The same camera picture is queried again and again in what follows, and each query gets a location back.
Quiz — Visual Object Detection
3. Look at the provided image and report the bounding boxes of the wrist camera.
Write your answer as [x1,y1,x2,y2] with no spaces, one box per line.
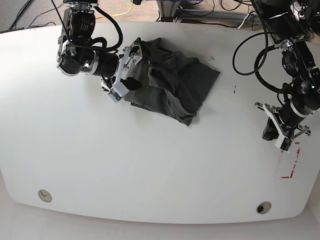
[107,82,129,103]
[274,135,295,153]

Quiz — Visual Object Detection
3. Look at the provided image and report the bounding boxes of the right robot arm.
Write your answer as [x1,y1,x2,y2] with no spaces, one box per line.
[57,0,147,96]

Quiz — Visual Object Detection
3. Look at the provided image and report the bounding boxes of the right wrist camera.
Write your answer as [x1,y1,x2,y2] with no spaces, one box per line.
[107,82,129,103]

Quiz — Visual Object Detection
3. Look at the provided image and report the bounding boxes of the table grommet hole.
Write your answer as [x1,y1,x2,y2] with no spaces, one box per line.
[38,189,52,203]
[256,201,272,215]

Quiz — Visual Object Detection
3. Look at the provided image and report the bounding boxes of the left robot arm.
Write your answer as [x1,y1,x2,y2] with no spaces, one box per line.
[252,0,320,141]

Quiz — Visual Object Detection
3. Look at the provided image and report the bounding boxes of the aluminium frame stand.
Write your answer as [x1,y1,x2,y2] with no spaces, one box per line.
[156,0,301,38]

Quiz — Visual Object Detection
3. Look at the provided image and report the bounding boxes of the red tape rectangle marking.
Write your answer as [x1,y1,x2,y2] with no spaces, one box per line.
[277,141,301,179]

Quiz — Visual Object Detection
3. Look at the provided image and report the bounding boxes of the right table grommet hole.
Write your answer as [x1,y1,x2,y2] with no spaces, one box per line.
[256,201,272,215]

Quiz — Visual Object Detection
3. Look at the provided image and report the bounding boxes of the black cables on floor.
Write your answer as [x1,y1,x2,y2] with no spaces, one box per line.
[0,0,68,33]

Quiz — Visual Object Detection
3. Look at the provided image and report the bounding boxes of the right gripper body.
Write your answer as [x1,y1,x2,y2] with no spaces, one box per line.
[100,41,143,92]

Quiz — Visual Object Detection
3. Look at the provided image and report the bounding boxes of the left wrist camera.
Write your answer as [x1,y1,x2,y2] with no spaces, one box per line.
[274,135,295,153]

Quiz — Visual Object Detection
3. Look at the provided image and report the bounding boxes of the yellow cable on floor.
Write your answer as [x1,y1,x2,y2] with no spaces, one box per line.
[96,0,133,21]

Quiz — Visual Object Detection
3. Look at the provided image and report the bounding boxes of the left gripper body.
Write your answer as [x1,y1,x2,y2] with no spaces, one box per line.
[254,101,312,139]

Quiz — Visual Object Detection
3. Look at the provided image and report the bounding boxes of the dark grey t-shirt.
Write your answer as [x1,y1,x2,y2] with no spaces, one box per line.
[124,38,220,126]

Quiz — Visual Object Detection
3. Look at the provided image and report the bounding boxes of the left table grommet hole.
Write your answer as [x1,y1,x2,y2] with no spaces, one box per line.
[38,189,52,203]

